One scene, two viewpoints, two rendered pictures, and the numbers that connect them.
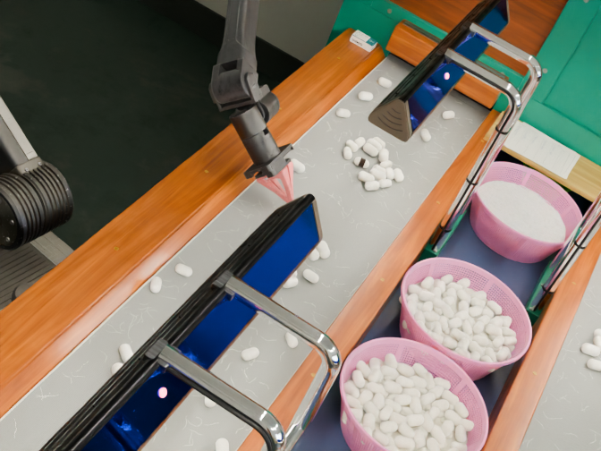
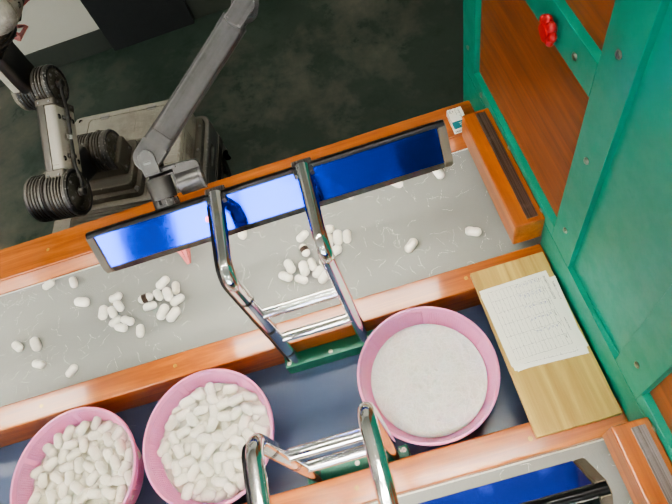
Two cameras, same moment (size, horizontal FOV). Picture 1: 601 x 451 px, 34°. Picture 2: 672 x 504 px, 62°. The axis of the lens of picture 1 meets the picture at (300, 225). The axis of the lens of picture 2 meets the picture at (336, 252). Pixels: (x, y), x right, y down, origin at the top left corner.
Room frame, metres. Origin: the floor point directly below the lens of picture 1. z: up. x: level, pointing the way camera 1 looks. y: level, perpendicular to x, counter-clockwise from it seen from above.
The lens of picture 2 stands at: (1.78, -0.74, 1.82)
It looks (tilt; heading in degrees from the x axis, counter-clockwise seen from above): 59 degrees down; 85
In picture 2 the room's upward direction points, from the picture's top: 23 degrees counter-clockwise
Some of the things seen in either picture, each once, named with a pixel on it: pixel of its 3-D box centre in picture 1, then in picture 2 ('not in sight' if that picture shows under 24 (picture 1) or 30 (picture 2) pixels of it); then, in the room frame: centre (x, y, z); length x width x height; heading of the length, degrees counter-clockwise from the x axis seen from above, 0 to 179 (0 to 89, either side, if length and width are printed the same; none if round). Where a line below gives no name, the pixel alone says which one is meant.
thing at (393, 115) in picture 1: (452, 53); (267, 191); (1.77, -0.13, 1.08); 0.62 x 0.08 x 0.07; 168
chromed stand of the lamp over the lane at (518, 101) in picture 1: (449, 144); (300, 278); (1.75, -0.21, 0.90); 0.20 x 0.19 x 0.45; 168
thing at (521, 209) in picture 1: (517, 220); (428, 380); (1.88, -0.44, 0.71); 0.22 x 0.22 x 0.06
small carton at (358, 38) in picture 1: (363, 40); (457, 120); (2.24, 0.04, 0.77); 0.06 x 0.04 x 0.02; 78
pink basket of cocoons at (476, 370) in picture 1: (457, 324); (216, 440); (1.45, -0.35, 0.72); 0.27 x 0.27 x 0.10
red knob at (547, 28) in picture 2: not in sight; (550, 29); (2.22, -0.24, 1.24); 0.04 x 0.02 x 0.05; 78
